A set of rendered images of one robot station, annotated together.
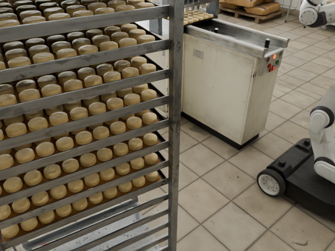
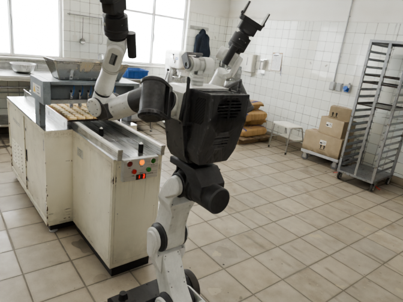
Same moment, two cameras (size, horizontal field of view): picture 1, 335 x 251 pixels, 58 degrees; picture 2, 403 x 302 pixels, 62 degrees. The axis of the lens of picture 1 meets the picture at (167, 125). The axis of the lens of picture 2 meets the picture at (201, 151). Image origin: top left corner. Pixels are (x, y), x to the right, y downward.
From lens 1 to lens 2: 113 cm
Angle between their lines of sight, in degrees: 18
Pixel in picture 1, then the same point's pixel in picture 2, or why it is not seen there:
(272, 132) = not seen: hidden behind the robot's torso
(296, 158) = (152, 292)
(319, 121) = (152, 241)
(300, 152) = not seen: hidden behind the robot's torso
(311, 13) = (94, 103)
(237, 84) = (103, 190)
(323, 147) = (164, 278)
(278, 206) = not seen: outside the picture
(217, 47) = (90, 146)
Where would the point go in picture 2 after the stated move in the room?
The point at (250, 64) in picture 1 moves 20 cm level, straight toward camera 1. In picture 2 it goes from (110, 168) to (88, 178)
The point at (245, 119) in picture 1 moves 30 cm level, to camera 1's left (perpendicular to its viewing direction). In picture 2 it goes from (110, 234) to (62, 228)
